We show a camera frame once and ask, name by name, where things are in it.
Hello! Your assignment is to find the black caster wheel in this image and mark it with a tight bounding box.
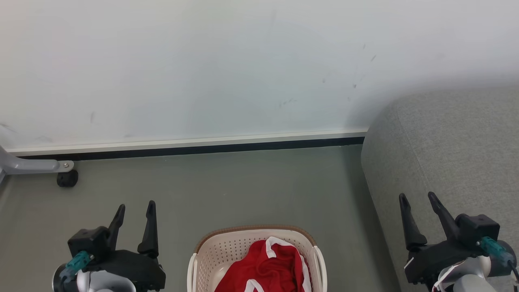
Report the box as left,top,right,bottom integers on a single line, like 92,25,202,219
56,170,79,188

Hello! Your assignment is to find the red garment with white trim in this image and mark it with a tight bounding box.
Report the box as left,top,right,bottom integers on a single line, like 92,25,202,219
214,237,313,292

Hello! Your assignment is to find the teal plug camera cable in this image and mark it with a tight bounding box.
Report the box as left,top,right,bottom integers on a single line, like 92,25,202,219
60,250,93,281
477,237,519,284

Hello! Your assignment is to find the teal plug right camera cable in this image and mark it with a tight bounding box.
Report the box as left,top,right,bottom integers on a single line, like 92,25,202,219
477,237,519,284

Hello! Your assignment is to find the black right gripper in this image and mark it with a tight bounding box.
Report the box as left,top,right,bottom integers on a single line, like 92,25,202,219
399,192,486,285

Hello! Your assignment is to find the teal plug left camera cable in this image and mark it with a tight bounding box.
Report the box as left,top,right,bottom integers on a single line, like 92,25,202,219
60,250,93,281

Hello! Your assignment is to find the cream perforated plastic laundry basket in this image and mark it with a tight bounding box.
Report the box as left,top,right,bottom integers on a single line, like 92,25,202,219
187,225,328,292

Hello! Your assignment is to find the white and black baseboard strip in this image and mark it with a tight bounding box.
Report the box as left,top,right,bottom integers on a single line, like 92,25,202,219
6,129,368,160

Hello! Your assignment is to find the grey fabric sofa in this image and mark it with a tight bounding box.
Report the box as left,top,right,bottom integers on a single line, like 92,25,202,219
360,85,519,292

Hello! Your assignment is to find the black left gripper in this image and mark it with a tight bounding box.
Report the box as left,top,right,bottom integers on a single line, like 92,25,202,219
83,200,166,292

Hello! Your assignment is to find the grey metal frame leg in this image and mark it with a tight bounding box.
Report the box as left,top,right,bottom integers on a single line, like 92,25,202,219
0,145,75,184

